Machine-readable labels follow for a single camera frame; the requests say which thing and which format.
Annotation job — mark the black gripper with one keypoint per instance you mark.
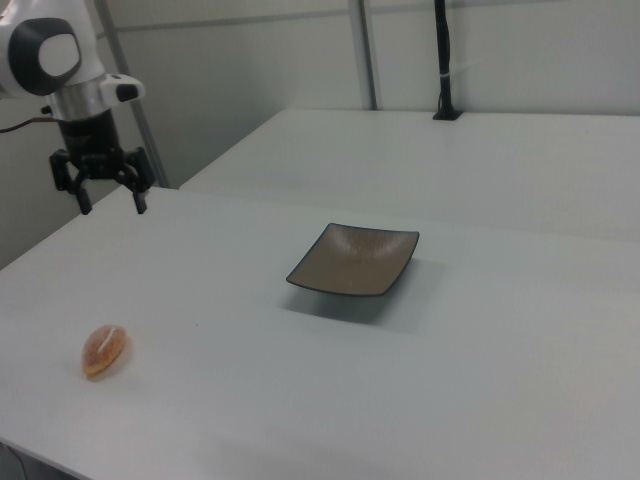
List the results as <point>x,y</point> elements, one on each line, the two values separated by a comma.
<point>90,137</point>

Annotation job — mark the sugared orange bread bun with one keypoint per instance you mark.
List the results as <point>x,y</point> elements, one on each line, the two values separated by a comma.
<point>105,352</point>

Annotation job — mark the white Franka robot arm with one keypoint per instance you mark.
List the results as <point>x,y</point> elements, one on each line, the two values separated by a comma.
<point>87,65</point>

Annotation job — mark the square brown ceramic plate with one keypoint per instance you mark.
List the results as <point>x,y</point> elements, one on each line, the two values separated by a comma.
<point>350,260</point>

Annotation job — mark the black pole with base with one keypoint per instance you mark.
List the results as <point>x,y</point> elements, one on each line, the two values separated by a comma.
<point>443,50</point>

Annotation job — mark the grey metal partition post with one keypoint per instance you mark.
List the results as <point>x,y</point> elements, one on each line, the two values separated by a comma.
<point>365,50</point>

